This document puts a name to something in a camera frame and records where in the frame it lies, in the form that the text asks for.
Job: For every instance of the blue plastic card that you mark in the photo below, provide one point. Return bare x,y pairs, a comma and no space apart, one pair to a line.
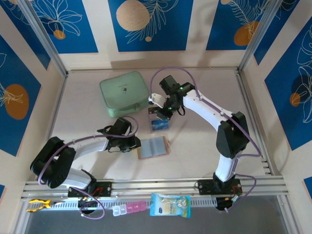
159,124

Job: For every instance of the tan leather card holder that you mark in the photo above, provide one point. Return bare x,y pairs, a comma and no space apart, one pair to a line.
151,147

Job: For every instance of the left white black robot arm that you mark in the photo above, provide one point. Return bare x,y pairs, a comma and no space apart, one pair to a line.
92,146

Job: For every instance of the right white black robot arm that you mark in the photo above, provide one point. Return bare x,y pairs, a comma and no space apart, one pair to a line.
207,107

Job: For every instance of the green zip pouch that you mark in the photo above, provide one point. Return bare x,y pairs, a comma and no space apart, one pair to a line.
122,92

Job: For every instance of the pink white pill organizer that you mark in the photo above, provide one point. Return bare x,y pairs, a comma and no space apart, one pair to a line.
129,208

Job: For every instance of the blue snack packet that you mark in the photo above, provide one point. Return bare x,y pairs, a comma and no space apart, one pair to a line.
169,206

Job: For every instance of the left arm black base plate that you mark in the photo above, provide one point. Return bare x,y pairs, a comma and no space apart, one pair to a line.
104,189

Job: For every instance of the aluminium table edge rail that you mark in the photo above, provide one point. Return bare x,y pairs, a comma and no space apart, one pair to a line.
54,114
242,85

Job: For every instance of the long aluminium mounting rail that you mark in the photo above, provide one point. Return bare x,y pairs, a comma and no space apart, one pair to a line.
156,186

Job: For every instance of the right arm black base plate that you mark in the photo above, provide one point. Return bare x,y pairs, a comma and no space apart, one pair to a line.
207,186

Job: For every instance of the aluminium frame post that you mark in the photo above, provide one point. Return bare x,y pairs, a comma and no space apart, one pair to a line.
257,36
45,39

